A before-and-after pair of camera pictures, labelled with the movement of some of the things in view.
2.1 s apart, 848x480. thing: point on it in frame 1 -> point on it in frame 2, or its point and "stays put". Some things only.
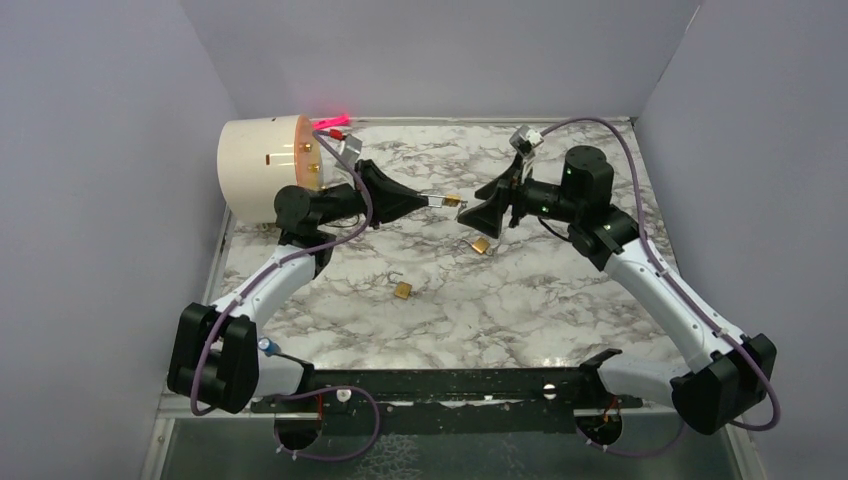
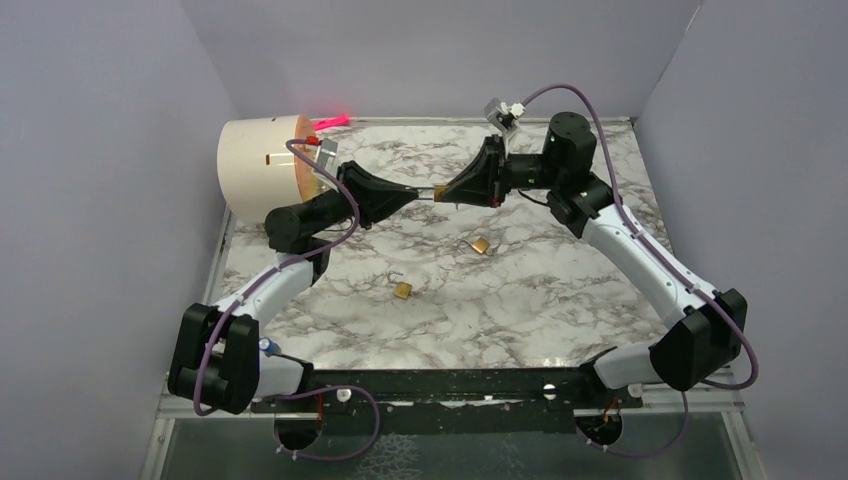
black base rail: [452, 401] stays put
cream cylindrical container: [257, 157] stays put
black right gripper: [487, 217] -> [484, 181]
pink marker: [342, 120] stays put
